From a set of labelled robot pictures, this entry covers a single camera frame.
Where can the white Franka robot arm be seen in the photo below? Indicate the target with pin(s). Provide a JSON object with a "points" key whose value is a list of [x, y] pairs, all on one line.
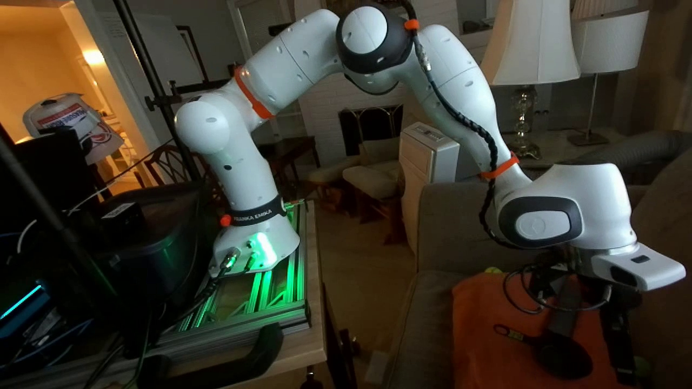
{"points": [[289, 66]]}

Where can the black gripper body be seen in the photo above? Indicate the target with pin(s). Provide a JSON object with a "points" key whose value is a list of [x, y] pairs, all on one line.
{"points": [[577, 271]]}

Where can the wooden side table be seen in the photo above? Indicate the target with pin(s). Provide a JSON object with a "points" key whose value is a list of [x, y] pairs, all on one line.
{"points": [[570, 144]]}

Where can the black computer case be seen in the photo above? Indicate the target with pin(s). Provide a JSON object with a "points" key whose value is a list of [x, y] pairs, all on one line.
{"points": [[159, 246]]}

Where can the cream cushioned wooden chair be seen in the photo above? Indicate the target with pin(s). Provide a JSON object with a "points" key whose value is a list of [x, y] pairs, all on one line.
{"points": [[370, 180]]}

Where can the dark brown couch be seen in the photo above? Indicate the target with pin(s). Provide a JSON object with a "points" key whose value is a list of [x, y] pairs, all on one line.
{"points": [[447, 231]]}

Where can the white red printed bag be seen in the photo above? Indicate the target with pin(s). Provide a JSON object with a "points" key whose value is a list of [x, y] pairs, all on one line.
{"points": [[68, 123]]}

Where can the glass base table lamp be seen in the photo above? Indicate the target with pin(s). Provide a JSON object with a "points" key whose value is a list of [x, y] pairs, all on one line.
{"points": [[538, 44]]}

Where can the black round ladle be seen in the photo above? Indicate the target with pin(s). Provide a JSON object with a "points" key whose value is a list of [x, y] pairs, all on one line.
{"points": [[565, 358]]}

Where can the thick black pole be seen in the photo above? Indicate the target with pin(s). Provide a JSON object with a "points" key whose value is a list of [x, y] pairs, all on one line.
{"points": [[50, 218]]}

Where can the black monitor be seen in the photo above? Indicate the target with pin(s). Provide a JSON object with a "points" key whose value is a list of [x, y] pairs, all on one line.
{"points": [[50, 173]]}

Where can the white air purifier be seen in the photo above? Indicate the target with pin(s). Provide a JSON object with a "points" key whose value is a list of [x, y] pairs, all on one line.
{"points": [[424, 154]]}

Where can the green spiky ball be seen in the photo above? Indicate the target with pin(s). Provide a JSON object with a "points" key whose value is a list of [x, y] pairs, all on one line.
{"points": [[494, 271]]}

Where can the green lit metal base plate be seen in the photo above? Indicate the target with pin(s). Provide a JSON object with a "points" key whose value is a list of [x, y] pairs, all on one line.
{"points": [[274, 288]]}

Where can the dark wooden chair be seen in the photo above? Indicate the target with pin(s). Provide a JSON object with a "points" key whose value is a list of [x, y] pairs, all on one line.
{"points": [[294, 154]]}

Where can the black fireplace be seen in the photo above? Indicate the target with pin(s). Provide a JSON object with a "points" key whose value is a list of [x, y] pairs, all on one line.
{"points": [[374, 123]]}

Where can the orange cloth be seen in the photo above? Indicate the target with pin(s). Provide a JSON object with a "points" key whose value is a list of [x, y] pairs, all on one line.
{"points": [[489, 359]]}

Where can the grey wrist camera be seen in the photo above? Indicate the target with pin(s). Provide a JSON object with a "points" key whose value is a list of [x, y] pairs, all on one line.
{"points": [[641, 269]]}

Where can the slim stem table lamp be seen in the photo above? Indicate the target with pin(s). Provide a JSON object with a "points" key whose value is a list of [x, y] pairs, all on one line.
{"points": [[612, 44]]}

